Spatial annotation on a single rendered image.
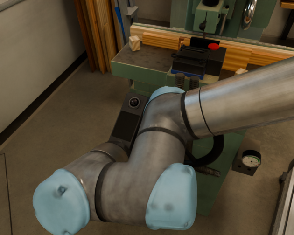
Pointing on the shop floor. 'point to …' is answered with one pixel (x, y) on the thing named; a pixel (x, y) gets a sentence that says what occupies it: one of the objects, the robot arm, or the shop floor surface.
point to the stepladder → (126, 20)
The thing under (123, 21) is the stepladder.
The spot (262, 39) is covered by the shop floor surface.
